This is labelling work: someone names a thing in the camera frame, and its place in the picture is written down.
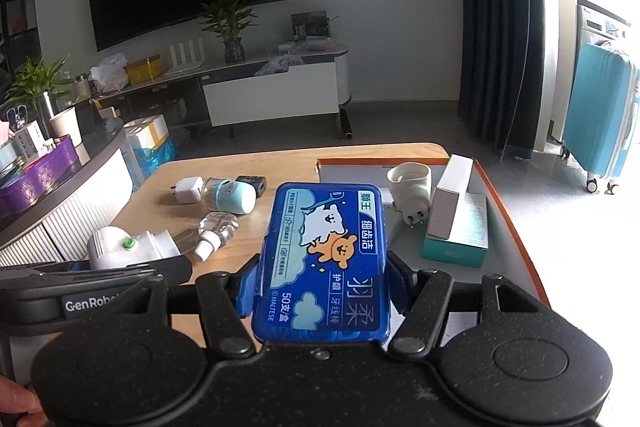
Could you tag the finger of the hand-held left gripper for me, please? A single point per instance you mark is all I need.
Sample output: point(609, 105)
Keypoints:
point(170, 269)

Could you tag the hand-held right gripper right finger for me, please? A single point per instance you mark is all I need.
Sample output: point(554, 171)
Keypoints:
point(400, 282)

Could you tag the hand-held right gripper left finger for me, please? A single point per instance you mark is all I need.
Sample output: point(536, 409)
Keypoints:
point(246, 292)

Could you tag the white plug-in heater green button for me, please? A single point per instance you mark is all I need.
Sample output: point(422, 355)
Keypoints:
point(115, 249)

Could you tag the teal cardboard box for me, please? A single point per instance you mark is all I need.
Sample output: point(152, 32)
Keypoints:
point(457, 247)

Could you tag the blue floss pick box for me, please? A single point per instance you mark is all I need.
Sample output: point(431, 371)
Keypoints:
point(320, 267)

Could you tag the tall white cardboard box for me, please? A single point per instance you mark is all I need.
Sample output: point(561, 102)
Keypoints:
point(447, 202)

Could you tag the black charger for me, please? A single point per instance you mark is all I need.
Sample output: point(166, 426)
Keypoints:
point(252, 184)

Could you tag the orange cardboard box white inside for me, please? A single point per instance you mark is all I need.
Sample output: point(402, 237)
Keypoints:
point(350, 169)

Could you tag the person's left hand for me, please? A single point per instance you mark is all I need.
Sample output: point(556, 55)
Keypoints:
point(15, 407)

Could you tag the clear liquid refill bottle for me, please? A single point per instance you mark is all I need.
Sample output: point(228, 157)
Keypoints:
point(217, 232)

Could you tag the white cube charger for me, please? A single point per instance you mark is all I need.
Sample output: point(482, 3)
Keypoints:
point(186, 191)

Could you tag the curved white ribbed counter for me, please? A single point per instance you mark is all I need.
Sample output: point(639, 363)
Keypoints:
point(75, 217)

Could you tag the light blue round bottle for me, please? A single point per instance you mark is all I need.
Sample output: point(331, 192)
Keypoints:
point(230, 196)

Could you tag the blue plastic bag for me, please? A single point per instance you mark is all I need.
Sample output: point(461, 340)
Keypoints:
point(155, 159)

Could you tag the purple tray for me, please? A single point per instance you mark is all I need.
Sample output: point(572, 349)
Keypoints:
point(40, 179)

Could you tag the black cylinder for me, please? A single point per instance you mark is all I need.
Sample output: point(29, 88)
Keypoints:
point(347, 124)

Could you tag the small white box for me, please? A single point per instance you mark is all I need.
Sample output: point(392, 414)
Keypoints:
point(29, 139)

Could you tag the white paper cup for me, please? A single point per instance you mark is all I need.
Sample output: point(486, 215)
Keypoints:
point(65, 127)

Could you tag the white and grey television stand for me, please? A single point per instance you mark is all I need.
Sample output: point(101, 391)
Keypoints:
point(270, 99)

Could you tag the glass jar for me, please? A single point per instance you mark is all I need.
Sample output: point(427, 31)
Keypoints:
point(83, 89)

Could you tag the yellow box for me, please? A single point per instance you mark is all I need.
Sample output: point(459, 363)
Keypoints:
point(144, 69)

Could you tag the white plastic bag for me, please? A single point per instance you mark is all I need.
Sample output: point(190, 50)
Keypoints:
point(107, 74)

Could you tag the white router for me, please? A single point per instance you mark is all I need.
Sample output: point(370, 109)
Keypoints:
point(185, 57)

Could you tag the green plant metal vase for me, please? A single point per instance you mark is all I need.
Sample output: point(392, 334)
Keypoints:
point(37, 82)

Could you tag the crumpled pale plastic bag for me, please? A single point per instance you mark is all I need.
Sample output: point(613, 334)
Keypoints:
point(277, 64)

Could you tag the turquoise suitcase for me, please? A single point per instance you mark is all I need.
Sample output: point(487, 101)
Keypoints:
point(595, 117)

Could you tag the bamboo plant glass vase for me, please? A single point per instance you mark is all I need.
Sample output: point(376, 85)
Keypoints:
point(230, 17)

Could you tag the dark blue curtain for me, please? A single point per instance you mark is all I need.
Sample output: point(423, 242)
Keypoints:
point(500, 32)

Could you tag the dark green picture box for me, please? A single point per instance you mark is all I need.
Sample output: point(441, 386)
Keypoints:
point(310, 26)

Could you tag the dark glass cabinet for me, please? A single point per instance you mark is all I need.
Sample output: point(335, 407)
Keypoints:
point(17, 27)

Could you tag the white washing machine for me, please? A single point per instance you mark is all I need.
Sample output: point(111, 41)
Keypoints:
point(597, 24)

